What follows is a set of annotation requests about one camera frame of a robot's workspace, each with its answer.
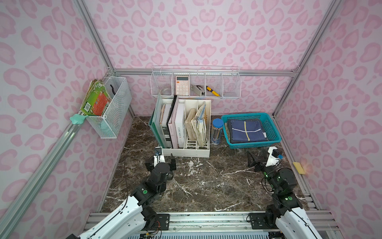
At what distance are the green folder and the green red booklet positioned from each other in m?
0.24

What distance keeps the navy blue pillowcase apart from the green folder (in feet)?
1.44

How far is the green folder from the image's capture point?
30.5 inches
